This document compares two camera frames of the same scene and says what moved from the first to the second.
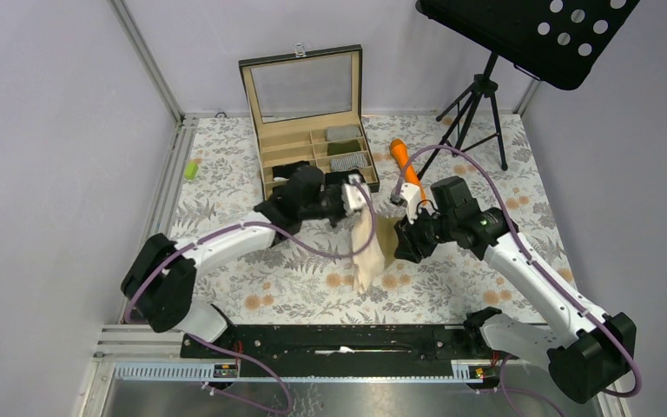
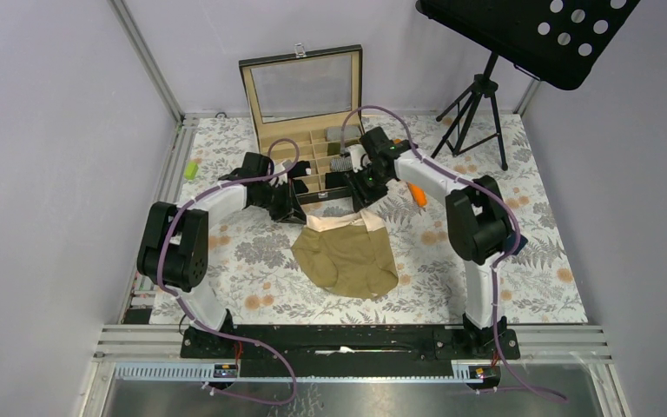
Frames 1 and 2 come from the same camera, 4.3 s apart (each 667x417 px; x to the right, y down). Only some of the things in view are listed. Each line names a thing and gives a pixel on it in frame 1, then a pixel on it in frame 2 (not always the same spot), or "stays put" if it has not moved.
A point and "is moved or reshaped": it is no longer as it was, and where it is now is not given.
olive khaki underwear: x=385 y=252 is moved or reshaped
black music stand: x=558 y=42 stays put
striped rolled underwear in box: x=347 y=162 stays put
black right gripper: x=412 y=240 -> x=362 y=196
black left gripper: x=337 y=189 -> x=290 y=209
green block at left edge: x=190 y=169 stays put
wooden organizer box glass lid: x=307 y=106 stays put
